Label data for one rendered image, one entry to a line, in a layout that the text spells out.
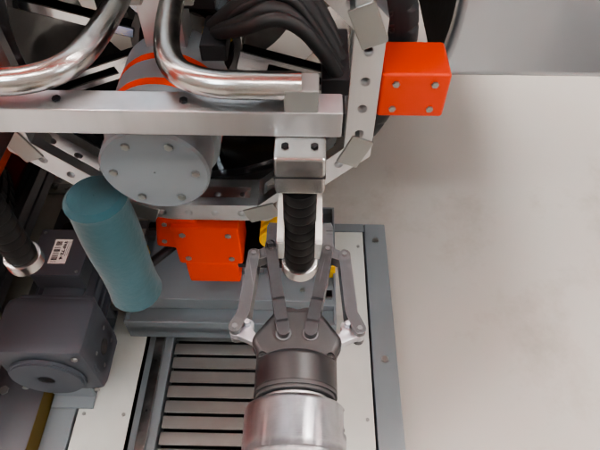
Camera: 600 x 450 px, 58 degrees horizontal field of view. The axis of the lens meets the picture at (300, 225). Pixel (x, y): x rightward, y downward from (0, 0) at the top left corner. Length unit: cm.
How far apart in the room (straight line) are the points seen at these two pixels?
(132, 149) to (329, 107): 24
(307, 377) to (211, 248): 55
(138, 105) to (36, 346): 66
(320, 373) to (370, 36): 40
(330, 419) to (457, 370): 103
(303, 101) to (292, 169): 6
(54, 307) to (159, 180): 53
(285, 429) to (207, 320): 90
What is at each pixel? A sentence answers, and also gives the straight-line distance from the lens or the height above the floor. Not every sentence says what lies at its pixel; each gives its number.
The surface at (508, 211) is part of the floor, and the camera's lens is 182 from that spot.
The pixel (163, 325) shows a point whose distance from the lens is 135.
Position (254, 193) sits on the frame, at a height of 62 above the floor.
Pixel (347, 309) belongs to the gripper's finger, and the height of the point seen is 84.
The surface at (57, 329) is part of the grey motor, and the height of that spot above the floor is 41.
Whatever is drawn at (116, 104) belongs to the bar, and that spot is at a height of 98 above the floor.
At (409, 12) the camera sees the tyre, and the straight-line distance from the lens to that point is 78.
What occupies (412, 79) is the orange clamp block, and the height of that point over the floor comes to 88.
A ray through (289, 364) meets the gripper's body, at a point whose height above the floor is 87.
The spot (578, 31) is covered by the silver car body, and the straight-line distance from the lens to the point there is 99.
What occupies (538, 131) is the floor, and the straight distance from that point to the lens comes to 213.
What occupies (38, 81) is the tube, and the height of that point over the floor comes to 100.
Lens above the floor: 131
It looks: 52 degrees down
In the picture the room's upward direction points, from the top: straight up
